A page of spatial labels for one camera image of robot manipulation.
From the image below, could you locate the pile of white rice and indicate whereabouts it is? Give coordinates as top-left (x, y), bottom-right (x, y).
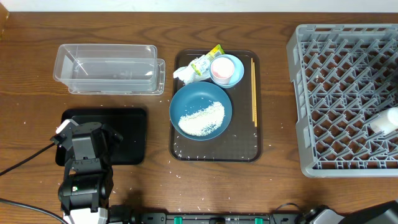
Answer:
top-left (178, 101), bottom-right (225, 137)

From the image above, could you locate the dark blue plate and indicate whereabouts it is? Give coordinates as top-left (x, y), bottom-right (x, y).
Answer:
top-left (169, 82), bottom-right (233, 141)

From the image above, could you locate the brown serving tray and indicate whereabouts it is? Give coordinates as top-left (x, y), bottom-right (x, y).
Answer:
top-left (169, 50), bottom-right (262, 162)

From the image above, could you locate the white green cup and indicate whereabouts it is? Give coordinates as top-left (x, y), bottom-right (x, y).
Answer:
top-left (370, 107), bottom-right (398, 136)

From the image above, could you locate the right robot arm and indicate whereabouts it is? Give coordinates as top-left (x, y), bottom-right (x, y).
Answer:
top-left (294, 200), bottom-right (397, 224)

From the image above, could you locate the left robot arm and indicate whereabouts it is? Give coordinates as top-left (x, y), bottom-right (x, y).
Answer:
top-left (52, 119), bottom-right (123, 224)

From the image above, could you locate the grey dishwasher rack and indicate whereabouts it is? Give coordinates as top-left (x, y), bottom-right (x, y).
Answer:
top-left (286, 24), bottom-right (397, 178)

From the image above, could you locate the black plastic tray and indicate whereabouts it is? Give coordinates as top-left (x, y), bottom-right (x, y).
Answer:
top-left (62, 108), bottom-right (147, 166)

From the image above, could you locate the clear plastic bin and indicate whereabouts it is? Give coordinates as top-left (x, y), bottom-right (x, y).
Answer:
top-left (53, 44), bottom-right (159, 94)

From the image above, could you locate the crumpled white green wrapper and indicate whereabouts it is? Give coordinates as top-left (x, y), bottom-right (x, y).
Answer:
top-left (173, 44), bottom-right (224, 85)

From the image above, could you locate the pink white cup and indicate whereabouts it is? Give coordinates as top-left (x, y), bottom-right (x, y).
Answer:
top-left (210, 57), bottom-right (235, 85)

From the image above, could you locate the light blue small bowl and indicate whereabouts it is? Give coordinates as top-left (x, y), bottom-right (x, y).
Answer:
top-left (210, 54), bottom-right (244, 88)

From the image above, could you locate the wooden chopstick right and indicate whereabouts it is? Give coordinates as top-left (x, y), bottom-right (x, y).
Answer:
top-left (252, 61), bottom-right (257, 127)

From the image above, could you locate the wooden chopstick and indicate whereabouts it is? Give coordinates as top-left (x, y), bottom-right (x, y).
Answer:
top-left (252, 61), bottom-right (257, 127)
top-left (251, 58), bottom-right (255, 123)

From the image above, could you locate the wooden chopstick left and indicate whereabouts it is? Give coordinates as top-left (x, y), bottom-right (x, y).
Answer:
top-left (251, 58), bottom-right (255, 123)

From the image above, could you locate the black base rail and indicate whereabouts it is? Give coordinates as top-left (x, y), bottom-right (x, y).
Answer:
top-left (107, 205), bottom-right (299, 224)

